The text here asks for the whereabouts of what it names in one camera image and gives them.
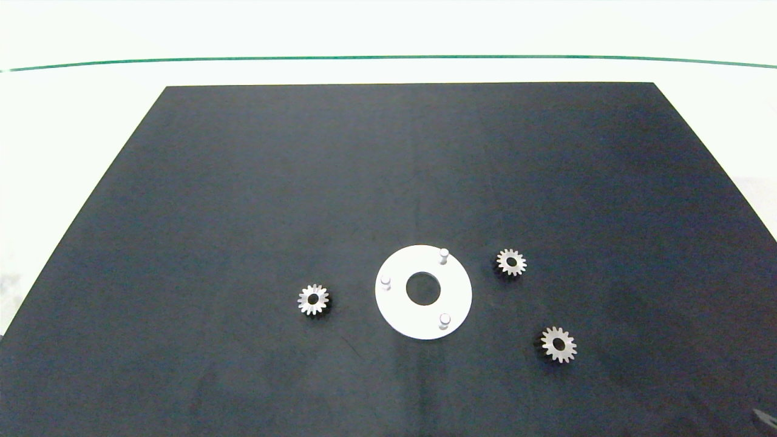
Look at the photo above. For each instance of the round white plate with pins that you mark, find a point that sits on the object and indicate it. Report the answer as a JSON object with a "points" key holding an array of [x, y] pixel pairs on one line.
{"points": [[397, 309]]}

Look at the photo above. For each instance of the dark mat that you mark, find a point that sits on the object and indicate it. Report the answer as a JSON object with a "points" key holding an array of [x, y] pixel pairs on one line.
{"points": [[243, 182]]}

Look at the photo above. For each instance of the small steel spur gear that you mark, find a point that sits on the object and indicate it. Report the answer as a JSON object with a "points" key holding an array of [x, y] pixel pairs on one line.
{"points": [[567, 346], [322, 300], [519, 263]]}

